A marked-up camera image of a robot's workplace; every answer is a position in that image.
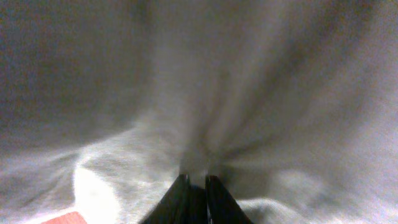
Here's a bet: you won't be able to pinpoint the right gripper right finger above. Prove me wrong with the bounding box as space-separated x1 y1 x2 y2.
205 175 254 224

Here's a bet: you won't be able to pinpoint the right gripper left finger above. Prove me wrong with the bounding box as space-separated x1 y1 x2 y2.
141 174 190 224

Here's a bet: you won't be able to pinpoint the khaki green cargo shorts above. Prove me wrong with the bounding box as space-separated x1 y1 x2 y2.
1 1 397 223

